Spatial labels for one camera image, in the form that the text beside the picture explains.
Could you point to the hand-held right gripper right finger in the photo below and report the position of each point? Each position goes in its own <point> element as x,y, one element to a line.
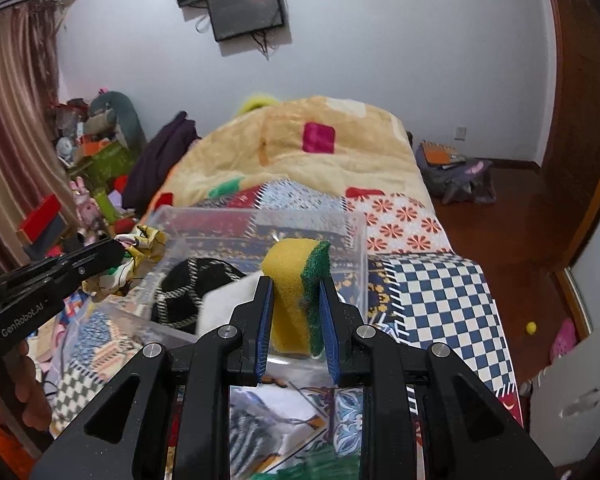
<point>330,335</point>

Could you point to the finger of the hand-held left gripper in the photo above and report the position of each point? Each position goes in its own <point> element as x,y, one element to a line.
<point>87,260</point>

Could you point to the black and white patterned cloth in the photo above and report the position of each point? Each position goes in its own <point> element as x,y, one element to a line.
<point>195,292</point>

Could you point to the small black wall monitor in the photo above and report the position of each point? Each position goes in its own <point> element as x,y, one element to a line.
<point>247,10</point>

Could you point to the yellow-green plush toy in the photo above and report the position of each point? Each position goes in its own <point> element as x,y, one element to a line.
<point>255,104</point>

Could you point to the yellow ball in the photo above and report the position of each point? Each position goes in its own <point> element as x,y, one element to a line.
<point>531,328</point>

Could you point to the clear plastic storage box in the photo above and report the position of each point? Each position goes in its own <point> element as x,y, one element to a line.
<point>260,280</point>

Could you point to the white wall socket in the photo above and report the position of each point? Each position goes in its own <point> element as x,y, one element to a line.
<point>461,133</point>

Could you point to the red box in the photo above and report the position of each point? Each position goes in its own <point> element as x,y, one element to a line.
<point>39,220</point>

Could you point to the beige plush blanket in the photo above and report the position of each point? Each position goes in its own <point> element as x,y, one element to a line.
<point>305,150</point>

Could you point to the yellow and green sponge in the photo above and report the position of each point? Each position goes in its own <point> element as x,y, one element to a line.
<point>295,290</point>

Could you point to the patchwork printed bed sheet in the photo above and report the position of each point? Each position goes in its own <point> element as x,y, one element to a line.
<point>430,280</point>

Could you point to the grey backpack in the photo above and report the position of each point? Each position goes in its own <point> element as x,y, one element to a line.
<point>452,175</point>

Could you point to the pink rabbit plush toy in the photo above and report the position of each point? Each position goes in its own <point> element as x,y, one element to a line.
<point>86,210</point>

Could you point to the dark purple garment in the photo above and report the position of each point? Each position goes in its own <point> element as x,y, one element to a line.
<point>162,165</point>

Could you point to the grey plush toy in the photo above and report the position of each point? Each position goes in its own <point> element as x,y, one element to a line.
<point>120,115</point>

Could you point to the white soft cloth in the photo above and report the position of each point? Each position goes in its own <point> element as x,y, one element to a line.
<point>225,305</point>

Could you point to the wooden door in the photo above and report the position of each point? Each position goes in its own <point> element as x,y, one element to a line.
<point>580,110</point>

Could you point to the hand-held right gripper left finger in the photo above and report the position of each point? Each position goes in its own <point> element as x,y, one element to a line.
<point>264,327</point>

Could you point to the white cardboard box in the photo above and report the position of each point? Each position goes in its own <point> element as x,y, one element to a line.
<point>575,405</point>

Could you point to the yellow patterned cloth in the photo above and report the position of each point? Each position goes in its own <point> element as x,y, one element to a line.
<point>137,255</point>

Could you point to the pink slipper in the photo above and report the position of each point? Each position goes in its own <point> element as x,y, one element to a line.
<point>563,340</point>

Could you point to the green box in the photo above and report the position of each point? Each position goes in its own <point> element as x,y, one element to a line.
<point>105,162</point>

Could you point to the person's left hand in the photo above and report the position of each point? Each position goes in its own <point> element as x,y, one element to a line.
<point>22,390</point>

